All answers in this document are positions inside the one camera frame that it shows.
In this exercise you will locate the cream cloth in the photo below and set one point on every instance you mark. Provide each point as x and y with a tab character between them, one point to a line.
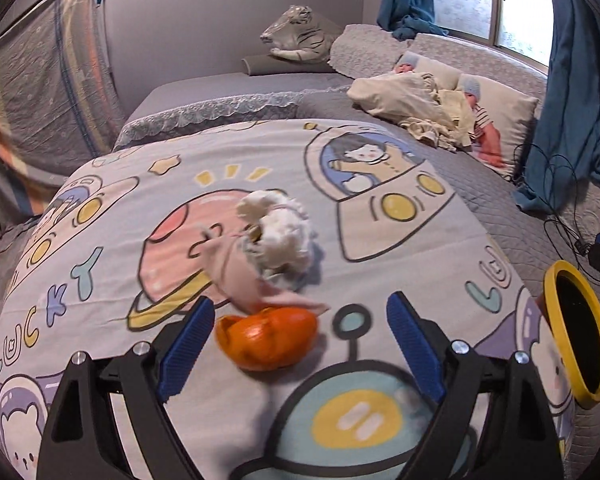
385	95

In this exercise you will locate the cartoon printed blanket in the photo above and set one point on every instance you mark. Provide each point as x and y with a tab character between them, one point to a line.
130	200

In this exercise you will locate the light grey quilted cover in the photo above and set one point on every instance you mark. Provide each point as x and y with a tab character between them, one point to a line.
480	55

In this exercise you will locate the yellow-rimmed trash bin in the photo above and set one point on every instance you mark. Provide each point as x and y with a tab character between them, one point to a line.
552	310

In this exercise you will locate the window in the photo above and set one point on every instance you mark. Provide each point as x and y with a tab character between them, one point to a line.
470	5

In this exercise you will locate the grey pillow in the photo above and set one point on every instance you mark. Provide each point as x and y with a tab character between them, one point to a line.
260	64

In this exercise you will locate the grey checkered sheet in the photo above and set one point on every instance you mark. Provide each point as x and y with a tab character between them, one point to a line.
5	245

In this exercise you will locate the light grey quilted cushion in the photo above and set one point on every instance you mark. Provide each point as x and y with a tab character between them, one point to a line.
360	50

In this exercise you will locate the striped grey cloth cover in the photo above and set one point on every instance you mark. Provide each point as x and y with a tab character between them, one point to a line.
40	85

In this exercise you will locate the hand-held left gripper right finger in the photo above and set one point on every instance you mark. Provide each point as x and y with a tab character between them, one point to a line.
415	347

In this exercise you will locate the white tiger plush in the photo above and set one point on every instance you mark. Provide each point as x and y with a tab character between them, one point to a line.
300	35

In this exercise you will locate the grey lace-edged bed sheet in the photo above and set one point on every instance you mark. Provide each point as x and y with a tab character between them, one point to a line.
205	85

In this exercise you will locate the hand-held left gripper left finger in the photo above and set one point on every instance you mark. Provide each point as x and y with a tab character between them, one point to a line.
187	347

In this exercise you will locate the baby print pillow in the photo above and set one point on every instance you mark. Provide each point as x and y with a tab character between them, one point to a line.
505	105
440	67

